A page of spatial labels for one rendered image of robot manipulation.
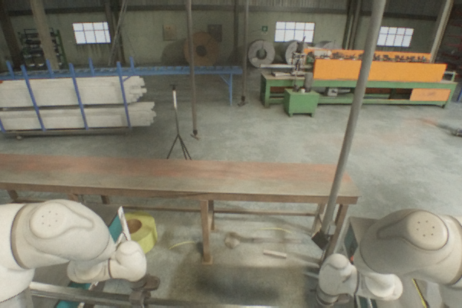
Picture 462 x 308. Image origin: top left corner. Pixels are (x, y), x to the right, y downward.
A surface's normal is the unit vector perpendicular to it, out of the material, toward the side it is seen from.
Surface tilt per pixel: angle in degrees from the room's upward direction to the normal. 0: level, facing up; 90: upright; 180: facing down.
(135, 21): 90
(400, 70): 90
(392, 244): 89
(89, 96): 90
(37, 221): 33
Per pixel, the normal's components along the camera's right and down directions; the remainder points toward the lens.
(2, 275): 0.72, 0.32
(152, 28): 0.07, 0.48
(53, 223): 0.28, -0.51
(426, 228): -0.28, -0.55
